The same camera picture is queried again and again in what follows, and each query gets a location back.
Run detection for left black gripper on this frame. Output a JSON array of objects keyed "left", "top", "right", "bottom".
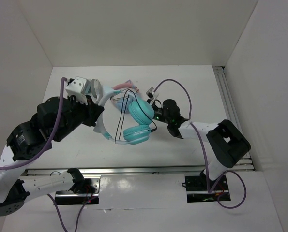
[{"left": 53, "top": 93, "right": 104, "bottom": 142}]

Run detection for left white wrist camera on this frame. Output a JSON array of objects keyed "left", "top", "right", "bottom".
[{"left": 65, "top": 76, "right": 91, "bottom": 104}]

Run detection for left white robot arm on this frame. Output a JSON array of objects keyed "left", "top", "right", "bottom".
[{"left": 0, "top": 96, "right": 104, "bottom": 217}]

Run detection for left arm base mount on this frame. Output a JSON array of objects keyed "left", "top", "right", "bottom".
[{"left": 54, "top": 168, "right": 101, "bottom": 205}]

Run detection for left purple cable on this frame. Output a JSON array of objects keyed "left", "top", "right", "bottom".
[{"left": 0, "top": 76, "right": 91, "bottom": 232}]

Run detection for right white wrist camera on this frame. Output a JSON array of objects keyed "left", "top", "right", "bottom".
[{"left": 146, "top": 87, "right": 159, "bottom": 100}]

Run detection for pink blue cat-ear headphones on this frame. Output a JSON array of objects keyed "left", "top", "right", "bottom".
[{"left": 110, "top": 80, "right": 140, "bottom": 114}]

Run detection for aluminium side rail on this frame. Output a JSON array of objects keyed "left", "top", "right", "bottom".
[{"left": 212, "top": 66, "right": 255, "bottom": 171}]

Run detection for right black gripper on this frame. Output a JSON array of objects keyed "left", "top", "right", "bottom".
[{"left": 132, "top": 99, "right": 171, "bottom": 124}]

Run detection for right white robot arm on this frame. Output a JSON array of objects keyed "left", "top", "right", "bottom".
[{"left": 147, "top": 99, "right": 251, "bottom": 189}]

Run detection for grey white headphones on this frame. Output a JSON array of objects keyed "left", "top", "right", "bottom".
[{"left": 85, "top": 79, "right": 103, "bottom": 102}]

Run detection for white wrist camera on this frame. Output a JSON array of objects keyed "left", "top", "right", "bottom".
[
  {"left": 65, "top": 76, "right": 91, "bottom": 104},
  {"left": 146, "top": 87, "right": 159, "bottom": 100}
]

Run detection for purple cable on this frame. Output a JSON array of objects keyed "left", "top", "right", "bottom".
[
  {"left": 152, "top": 78, "right": 247, "bottom": 209},
  {"left": 0, "top": 76, "right": 91, "bottom": 232}
]

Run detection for aluminium front rail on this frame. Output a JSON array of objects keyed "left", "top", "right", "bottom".
[{"left": 25, "top": 163, "right": 256, "bottom": 176}]

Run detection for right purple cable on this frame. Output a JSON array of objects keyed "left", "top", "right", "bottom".
[{"left": 152, "top": 78, "right": 247, "bottom": 209}]

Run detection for teal cat-ear headphones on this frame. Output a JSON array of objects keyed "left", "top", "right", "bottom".
[{"left": 94, "top": 86, "right": 157, "bottom": 145}]

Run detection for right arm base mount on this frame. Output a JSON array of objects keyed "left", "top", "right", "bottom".
[{"left": 182, "top": 175, "right": 231, "bottom": 203}]

